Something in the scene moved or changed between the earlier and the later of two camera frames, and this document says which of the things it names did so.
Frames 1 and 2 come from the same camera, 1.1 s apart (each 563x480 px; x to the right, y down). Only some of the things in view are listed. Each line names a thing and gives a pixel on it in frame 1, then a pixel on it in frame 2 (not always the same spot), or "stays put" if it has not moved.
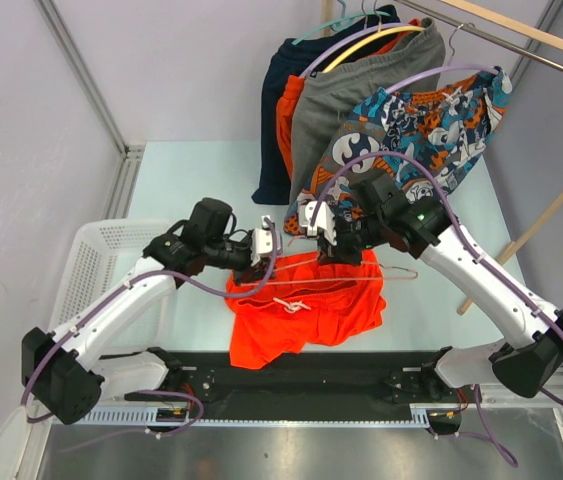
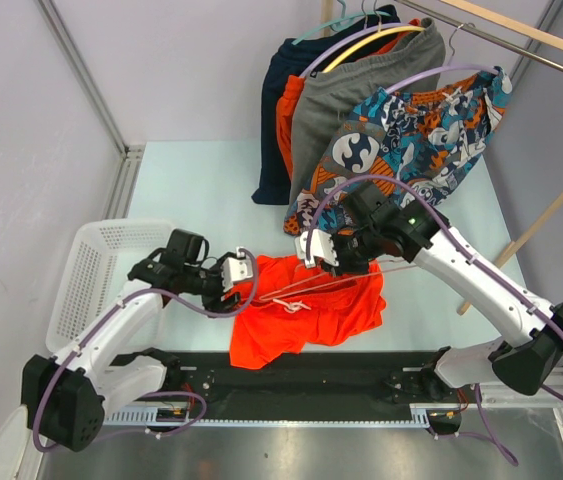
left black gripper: x=248 y=273 -> x=214 y=301
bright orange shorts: x=304 y=300 stays put
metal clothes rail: x=505 y=44 stays put
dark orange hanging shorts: x=290 y=95 stays put
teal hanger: x=338 y=25 stays put
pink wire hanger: x=296 y=265 -> x=274 y=296
